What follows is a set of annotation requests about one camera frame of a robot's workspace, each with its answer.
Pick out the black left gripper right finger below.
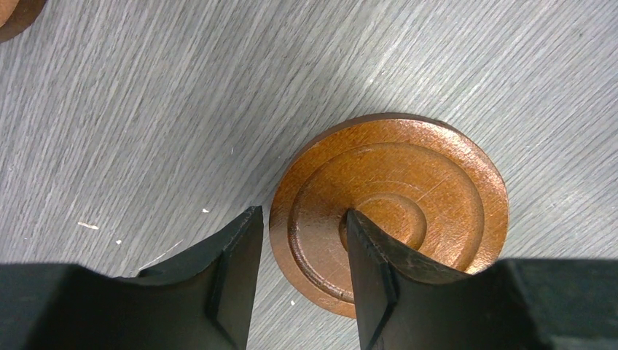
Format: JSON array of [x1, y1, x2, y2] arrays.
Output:
[[346, 210, 617, 349]]

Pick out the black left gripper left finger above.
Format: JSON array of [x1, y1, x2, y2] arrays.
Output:
[[1, 206, 263, 349]]

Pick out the light wooden coaster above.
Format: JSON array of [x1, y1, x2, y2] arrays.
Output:
[[1, 0, 47, 43]]

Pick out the ringed wooden coaster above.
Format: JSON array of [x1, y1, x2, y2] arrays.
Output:
[[269, 113, 509, 318]]

